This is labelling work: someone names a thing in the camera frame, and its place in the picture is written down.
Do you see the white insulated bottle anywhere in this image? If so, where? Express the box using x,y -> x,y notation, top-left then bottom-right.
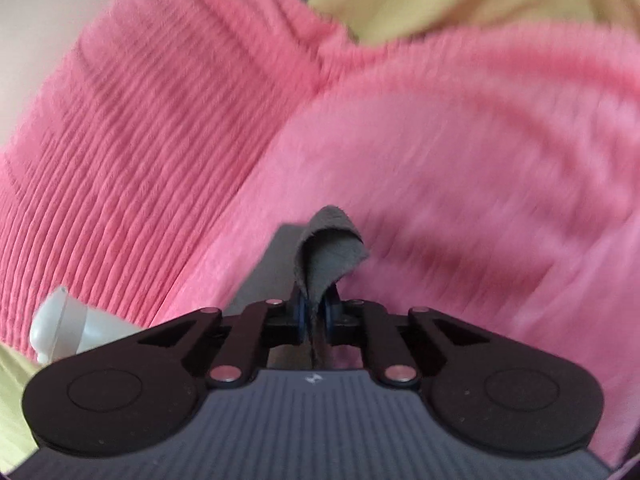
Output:
28,286 -> 141,366

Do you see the grey cleaning cloth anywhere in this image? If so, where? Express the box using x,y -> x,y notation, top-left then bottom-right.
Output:
226,204 -> 372,369

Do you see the pink corduroy blanket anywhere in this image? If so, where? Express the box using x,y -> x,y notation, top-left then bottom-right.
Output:
0,0 -> 640,466

